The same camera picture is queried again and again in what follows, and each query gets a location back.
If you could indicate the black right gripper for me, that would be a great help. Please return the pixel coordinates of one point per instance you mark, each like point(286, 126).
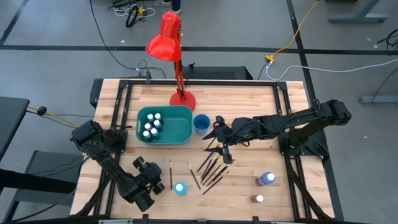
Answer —
point(236, 132)

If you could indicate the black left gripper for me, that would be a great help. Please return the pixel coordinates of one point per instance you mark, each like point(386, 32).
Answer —
point(152, 174)

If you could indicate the blue plastic cup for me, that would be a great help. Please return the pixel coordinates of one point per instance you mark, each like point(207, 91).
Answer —
point(201, 123)

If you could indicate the large turquoise paint bottle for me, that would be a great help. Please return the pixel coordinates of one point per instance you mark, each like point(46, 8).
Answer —
point(180, 188)

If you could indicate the small green paint bottle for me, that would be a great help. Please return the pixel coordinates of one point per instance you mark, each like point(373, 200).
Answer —
point(146, 135)

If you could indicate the small turquoise paint bottle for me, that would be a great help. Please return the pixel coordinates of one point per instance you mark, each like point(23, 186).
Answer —
point(154, 133)

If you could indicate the small dark red paint bottle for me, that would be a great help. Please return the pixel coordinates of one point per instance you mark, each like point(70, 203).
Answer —
point(148, 127)

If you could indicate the small teal paint bottle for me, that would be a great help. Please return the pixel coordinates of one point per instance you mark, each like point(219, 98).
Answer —
point(157, 124)

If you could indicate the small blue paint bottle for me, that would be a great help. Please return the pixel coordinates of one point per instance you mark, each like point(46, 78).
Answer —
point(150, 118)

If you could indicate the small black paint bottle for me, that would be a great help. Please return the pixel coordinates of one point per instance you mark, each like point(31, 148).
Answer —
point(158, 117)

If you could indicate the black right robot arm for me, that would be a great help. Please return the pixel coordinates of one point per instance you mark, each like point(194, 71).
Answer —
point(295, 121)

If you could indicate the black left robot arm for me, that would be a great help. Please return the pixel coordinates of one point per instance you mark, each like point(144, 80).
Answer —
point(109, 168)

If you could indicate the large violet-blue paint bottle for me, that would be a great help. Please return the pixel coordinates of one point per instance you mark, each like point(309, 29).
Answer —
point(262, 179)

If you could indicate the black paintbrush silver ferrule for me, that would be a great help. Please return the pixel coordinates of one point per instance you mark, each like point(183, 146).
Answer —
point(217, 175)
point(194, 177)
point(210, 145)
point(209, 168)
point(170, 175)

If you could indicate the black paintbrush gold ferrule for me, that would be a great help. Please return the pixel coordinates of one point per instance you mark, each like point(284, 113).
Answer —
point(211, 170)
point(216, 183)
point(205, 162)
point(214, 173)

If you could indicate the teal plastic bin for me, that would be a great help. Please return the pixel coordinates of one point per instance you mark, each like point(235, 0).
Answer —
point(174, 127)

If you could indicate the black box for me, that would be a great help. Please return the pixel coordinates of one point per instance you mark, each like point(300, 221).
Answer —
point(217, 73)

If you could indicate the grey platform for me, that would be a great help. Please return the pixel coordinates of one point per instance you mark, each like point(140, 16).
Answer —
point(46, 161)

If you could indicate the red desk lamp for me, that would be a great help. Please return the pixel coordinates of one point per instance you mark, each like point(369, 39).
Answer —
point(164, 40)

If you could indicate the black bar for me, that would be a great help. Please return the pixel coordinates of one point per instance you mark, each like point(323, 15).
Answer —
point(37, 182)

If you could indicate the person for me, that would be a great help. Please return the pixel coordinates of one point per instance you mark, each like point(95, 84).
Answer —
point(176, 4)

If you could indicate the black desk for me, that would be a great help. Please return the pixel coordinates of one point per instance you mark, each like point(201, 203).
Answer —
point(11, 121)

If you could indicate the grey table foot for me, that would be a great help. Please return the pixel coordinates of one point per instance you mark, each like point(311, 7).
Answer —
point(377, 99)

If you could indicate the grey table leg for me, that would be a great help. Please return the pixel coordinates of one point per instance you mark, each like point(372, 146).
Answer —
point(357, 17)

